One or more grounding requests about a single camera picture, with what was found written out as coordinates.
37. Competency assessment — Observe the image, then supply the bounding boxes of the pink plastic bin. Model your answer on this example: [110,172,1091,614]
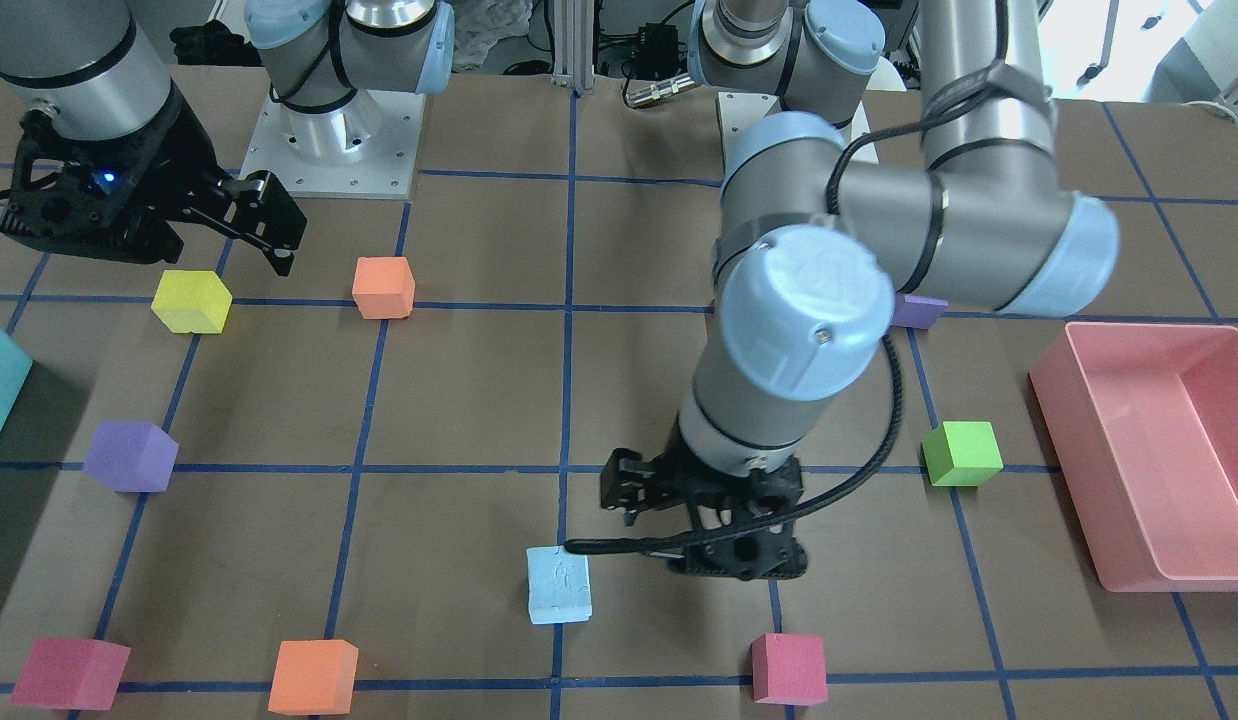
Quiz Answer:
[1030,322,1238,593]

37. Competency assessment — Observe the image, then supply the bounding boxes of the pink foam block window side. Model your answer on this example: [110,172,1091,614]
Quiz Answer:
[750,632,829,706]

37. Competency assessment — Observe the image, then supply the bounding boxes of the aluminium frame post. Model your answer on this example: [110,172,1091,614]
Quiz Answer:
[545,0,595,96]

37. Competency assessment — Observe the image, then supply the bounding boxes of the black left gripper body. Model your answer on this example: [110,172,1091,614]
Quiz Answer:
[599,428,808,581]

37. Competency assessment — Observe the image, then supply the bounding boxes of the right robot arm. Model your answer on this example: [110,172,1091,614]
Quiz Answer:
[0,1,456,277]

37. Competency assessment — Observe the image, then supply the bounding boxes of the yellow foam block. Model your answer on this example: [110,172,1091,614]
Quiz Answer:
[151,270,232,334]

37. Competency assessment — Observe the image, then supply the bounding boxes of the orange foam block window side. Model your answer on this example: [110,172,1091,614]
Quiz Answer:
[267,640,360,716]

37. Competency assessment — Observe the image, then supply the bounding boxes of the purple foam block near pink bin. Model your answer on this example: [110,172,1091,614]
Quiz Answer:
[890,293,950,332]

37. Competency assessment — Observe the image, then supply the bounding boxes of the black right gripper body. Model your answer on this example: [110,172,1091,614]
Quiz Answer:
[0,88,307,277]

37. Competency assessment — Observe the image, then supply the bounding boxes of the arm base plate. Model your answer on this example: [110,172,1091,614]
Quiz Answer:
[717,92,870,161]
[239,90,428,200]

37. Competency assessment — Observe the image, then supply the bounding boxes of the light blue foam block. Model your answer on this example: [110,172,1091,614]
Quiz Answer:
[526,546,593,625]

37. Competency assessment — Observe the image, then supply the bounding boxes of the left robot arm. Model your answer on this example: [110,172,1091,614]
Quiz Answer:
[565,1,1119,580]

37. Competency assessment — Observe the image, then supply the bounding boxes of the purple foam block near cyan bin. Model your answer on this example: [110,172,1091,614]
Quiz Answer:
[83,421,180,494]

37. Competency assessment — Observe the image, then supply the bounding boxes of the green foam block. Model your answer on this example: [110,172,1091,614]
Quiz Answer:
[921,421,1004,487]

